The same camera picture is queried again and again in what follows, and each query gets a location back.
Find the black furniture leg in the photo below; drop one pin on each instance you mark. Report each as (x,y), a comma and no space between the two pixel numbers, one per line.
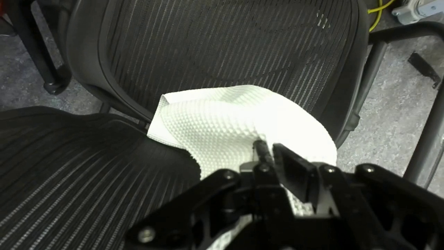
(38,50)

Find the black mesh office chair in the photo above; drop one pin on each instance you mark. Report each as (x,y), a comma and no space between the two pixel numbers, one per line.
(208,46)

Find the grey blue device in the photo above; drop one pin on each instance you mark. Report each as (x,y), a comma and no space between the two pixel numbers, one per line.
(420,9)

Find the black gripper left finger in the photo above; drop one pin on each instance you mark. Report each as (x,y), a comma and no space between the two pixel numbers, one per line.
(222,203)

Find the white waffle towel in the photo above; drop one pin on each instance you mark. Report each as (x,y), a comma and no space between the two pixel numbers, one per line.
(222,125)

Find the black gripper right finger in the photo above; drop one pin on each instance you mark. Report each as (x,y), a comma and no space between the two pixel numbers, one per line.
(369,209)

